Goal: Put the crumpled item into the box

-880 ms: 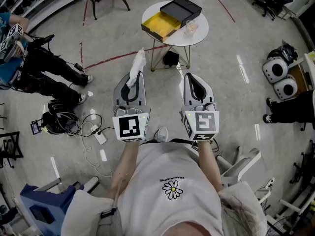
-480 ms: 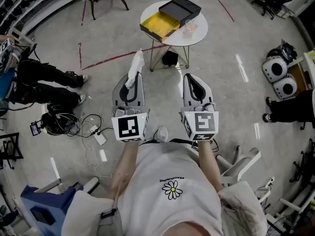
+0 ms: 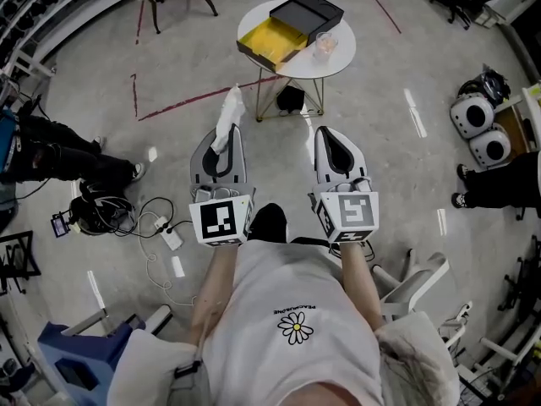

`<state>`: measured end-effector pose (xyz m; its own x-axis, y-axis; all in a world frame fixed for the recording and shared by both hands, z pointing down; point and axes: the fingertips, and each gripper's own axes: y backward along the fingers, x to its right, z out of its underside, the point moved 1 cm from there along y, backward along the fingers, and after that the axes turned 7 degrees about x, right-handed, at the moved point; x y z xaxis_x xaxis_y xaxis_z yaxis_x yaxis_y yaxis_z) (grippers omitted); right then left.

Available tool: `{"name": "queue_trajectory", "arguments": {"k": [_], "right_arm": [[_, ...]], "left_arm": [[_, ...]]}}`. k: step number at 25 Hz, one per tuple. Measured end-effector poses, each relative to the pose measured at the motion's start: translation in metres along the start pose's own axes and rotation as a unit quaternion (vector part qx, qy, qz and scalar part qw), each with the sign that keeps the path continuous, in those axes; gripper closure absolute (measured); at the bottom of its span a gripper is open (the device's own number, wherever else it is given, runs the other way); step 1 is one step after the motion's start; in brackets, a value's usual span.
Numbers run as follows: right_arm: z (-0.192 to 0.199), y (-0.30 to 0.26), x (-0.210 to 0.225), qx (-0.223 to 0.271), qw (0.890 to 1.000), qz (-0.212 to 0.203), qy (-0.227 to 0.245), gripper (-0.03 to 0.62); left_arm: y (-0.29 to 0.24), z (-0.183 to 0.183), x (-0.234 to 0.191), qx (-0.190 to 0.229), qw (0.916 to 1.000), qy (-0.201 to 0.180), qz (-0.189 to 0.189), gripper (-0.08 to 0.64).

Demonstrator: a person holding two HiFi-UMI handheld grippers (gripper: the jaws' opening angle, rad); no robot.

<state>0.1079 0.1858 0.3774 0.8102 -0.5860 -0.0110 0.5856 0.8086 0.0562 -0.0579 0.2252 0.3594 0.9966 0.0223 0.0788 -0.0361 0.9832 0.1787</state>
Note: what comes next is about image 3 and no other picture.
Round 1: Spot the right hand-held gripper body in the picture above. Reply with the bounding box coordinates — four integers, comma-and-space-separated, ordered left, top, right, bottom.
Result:
311, 175, 380, 244

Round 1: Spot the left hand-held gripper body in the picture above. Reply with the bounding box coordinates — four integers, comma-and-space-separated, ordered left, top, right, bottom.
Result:
189, 182, 257, 248

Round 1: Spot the black box with yellow lining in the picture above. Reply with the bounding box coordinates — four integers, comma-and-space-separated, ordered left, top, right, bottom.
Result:
235, 0, 346, 65

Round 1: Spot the person's right forearm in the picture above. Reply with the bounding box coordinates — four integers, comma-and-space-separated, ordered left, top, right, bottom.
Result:
337, 240, 386, 332

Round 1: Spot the person's left forearm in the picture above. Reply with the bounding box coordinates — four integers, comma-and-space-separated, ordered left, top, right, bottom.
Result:
188, 243, 243, 348

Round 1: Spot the person's black shoe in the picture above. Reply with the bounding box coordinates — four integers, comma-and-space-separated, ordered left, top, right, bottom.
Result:
248, 202, 289, 244

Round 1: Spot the white power strip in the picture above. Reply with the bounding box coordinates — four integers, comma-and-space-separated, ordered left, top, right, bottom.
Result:
153, 215, 184, 252

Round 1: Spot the black pouch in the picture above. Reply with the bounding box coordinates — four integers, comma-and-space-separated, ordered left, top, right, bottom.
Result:
276, 85, 307, 114

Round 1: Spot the round white side table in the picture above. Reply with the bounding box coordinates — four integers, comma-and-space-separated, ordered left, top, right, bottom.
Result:
236, 0, 358, 123

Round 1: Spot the white office chair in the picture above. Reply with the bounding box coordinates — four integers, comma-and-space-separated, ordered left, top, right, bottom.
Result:
370, 248, 451, 321

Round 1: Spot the person's white flower t-shirt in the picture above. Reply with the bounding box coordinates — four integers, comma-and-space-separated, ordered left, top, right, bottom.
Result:
107, 238, 462, 406

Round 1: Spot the clear glass cup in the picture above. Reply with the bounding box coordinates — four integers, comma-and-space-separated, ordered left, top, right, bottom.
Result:
312, 31, 340, 63

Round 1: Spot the white round-window carrier backpack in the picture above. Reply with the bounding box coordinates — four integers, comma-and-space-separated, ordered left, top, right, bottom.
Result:
468, 126, 513, 170
449, 92, 496, 140

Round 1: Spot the small monitor device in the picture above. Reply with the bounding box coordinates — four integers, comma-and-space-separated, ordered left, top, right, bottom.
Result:
50, 211, 74, 239

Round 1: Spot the black bag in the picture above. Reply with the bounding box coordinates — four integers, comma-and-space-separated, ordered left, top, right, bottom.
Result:
457, 69, 512, 106

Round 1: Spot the black chair base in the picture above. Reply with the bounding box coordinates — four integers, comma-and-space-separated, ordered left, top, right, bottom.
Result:
497, 233, 541, 312

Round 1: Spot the blue plastic stool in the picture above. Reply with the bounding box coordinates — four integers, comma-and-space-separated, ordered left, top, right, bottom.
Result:
36, 314, 147, 406

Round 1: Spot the white chair base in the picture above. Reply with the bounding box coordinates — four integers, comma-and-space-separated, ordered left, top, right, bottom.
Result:
438, 301, 541, 399

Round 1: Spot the white storage shelf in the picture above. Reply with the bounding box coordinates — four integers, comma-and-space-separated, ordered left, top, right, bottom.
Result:
0, 0, 130, 82

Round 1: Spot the white power cable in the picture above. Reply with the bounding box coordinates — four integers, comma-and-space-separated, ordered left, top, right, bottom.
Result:
137, 210, 198, 308

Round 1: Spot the black backpack with cables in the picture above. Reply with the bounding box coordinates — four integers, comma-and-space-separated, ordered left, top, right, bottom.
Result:
68, 181, 137, 237

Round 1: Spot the black strap clip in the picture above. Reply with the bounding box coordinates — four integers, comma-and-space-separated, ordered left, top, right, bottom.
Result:
174, 359, 203, 381

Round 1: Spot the black metal frame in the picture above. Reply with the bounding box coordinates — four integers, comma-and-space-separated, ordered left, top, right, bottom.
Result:
0, 229, 42, 294

